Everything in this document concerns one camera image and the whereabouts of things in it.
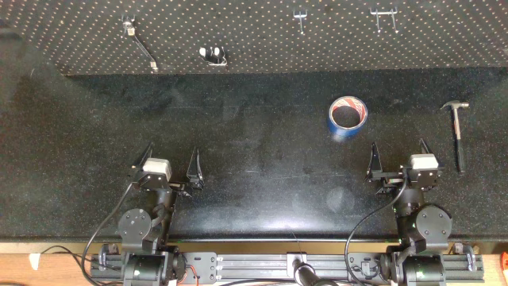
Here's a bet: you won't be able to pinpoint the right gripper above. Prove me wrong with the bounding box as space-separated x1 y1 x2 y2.
364 137 443 195

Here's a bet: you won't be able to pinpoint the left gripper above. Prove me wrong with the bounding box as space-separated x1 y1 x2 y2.
129 141 206 198

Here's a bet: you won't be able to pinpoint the roll of blue tape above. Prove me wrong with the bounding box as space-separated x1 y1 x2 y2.
327 95 369 141

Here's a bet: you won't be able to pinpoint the hammer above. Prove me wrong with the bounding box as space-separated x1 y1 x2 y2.
439 99 471 175

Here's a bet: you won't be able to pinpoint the pliers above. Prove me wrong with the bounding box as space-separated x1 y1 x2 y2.
198 45 229 68

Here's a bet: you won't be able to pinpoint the wrench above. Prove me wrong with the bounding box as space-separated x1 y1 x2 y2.
122 21 160 75

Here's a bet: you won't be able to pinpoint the black pegboard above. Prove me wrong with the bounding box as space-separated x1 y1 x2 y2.
0 0 508 77

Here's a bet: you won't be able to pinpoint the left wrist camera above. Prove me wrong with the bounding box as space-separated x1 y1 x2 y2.
141 157 173 182

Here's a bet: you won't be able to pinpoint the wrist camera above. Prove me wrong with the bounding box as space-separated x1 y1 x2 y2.
141 157 173 182
408 153 441 172

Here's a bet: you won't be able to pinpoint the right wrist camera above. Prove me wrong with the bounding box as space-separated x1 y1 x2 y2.
408 153 441 172

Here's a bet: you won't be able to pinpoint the mounting rail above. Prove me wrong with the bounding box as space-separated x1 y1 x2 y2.
89 241 486 286

